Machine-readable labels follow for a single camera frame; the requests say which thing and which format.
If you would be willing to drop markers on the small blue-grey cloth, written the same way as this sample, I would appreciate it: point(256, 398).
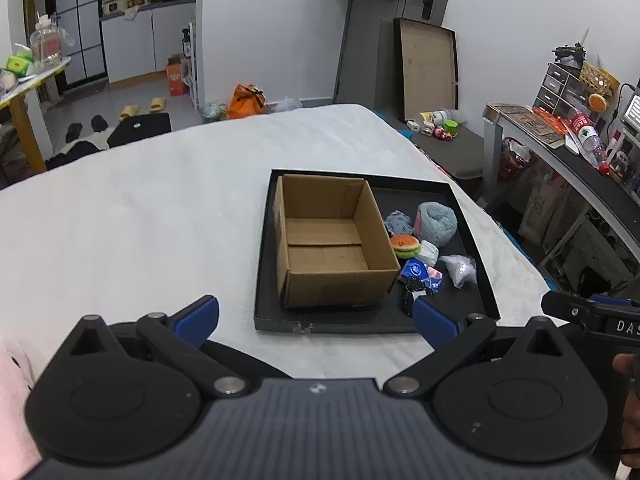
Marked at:
point(398, 222)

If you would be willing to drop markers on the black and white cloth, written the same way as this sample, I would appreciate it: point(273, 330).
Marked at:
point(75, 152)

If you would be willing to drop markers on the person's right hand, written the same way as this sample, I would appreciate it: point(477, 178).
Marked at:
point(625, 364)

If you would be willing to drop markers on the white paper wad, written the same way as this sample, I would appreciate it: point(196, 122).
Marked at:
point(428, 252)

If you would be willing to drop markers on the white cabinet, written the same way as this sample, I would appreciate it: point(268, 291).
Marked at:
point(135, 45)

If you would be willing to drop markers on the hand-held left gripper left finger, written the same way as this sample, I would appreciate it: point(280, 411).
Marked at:
point(197, 317)

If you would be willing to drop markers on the teal patterned bag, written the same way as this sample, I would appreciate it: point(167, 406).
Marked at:
point(213, 111)

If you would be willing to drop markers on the green box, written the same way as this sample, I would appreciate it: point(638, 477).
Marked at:
point(19, 65)

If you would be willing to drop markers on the black spotted soft item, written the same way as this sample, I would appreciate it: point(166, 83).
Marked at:
point(411, 297)

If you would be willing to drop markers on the large black framed board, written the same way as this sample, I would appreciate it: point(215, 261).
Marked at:
point(430, 70)

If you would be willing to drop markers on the wicker basket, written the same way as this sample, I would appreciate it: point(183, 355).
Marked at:
point(600, 80)

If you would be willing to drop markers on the black shoe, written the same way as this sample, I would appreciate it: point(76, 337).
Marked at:
point(73, 132)
point(98, 123)

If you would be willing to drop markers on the blue soft packet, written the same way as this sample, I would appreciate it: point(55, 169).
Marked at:
point(415, 271)

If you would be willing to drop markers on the white plastic bag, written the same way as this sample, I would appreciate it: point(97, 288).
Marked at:
point(286, 105)

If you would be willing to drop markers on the computer monitor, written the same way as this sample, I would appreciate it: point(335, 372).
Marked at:
point(632, 110)

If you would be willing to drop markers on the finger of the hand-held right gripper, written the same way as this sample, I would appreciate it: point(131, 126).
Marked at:
point(565, 305)

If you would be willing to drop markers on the white small toy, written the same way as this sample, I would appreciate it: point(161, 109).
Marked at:
point(417, 127)

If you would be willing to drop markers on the white jar yellow label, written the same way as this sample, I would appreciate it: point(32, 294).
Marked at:
point(435, 117)

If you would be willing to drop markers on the grey drawer organiser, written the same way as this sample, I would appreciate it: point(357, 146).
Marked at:
point(560, 92)

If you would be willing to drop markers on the dark model toy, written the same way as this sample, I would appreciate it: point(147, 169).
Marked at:
point(570, 54)

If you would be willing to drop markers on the black framed glass door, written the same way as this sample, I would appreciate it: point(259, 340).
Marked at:
point(75, 20)

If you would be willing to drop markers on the beige tote bag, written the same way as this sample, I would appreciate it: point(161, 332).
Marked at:
point(542, 207)

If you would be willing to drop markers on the yellow slipper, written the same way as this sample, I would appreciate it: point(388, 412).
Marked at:
point(128, 112)
point(157, 105)

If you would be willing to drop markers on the yellow wooden table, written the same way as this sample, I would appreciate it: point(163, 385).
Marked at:
point(22, 120)

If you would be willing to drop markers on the burger squishy toy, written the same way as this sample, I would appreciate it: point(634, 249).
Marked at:
point(405, 246)

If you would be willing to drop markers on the green cup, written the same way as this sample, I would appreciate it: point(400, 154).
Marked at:
point(451, 127)

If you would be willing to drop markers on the glass jar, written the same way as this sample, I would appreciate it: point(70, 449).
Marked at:
point(47, 42)

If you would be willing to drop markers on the black floor mat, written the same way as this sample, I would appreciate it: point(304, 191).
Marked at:
point(140, 130)

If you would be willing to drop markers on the orange bag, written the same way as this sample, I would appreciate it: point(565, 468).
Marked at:
point(245, 102)

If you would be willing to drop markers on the grey bench cushion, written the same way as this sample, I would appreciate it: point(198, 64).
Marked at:
point(460, 155)

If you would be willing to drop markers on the burger plush toy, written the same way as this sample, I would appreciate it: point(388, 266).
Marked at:
point(598, 101)

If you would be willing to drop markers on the black shallow tray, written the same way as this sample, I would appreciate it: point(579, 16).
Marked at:
point(452, 305)

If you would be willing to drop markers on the water bottle red label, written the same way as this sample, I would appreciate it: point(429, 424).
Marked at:
point(590, 140)

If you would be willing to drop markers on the orange carton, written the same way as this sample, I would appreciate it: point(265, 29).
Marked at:
point(176, 80)

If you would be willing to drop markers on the red small toy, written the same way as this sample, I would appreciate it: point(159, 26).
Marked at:
point(442, 134)

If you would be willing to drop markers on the white narrow rack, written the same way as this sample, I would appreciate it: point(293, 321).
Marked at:
point(191, 65)

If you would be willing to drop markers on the brown printed board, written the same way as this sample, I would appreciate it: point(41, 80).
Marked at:
point(530, 122)

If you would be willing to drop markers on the pink cloth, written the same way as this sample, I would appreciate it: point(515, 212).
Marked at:
point(15, 400)

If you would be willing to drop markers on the black desk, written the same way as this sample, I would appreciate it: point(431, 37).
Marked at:
point(565, 160)

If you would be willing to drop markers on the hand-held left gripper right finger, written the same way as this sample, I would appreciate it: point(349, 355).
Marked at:
point(435, 320)

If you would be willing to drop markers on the red basket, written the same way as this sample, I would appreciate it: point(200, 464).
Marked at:
point(515, 162)

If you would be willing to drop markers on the clear plastic bag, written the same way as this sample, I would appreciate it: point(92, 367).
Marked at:
point(460, 270)

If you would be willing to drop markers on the cardboard box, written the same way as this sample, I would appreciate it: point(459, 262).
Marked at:
point(325, 280)

